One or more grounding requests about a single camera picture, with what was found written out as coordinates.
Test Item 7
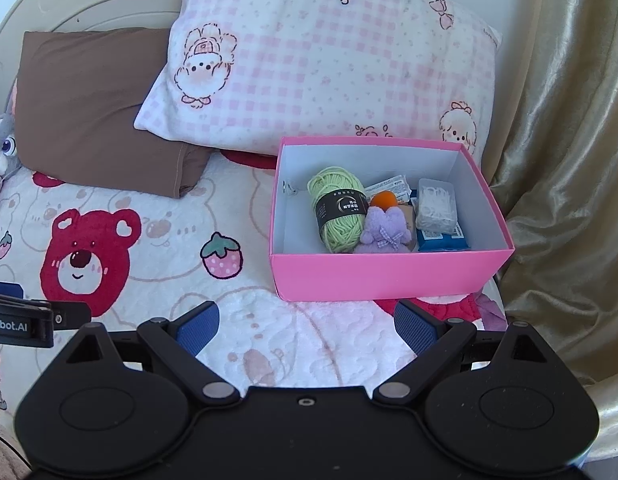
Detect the white bear print blanket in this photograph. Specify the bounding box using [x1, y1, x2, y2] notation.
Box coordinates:
[0, 143, 513, 390]

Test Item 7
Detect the grey bunny plush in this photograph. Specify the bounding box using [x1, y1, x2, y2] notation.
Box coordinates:
[0, 81, 22, 191]

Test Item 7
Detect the green yarn ball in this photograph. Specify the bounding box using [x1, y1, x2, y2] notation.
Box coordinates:
[307, 166, 369, 254]

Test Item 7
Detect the pink storage box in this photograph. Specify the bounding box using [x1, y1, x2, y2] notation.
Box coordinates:
[269, 136, 514, 301]

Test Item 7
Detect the purple plush toy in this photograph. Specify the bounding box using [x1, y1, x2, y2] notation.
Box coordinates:
[353, 206, 411, 254]

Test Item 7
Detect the orange ball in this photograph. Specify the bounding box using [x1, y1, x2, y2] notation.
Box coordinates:
[370, 190, 399, 211]

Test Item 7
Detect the white label packet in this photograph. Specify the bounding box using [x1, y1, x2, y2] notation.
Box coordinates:
[364, 174, 412, 203]

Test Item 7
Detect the brown pillow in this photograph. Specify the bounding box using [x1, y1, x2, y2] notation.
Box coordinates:
[15, 28, 211, 198]

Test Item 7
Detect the clear floss pick box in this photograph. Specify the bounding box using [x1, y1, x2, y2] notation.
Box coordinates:
[415, 178, 458, 235]

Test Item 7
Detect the blue tissue pack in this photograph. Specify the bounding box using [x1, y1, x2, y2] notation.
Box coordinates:
[415, 223, 469, 252]

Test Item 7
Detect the pink checkered pillow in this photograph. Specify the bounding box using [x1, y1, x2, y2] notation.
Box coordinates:
[134, 0, 500, 157]

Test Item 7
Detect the gold satin curtain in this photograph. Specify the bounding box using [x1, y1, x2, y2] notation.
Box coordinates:
[482, 0, 618, 460]

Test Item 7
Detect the small brown box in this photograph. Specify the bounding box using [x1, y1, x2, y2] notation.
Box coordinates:
[398, 204, 416, 252]

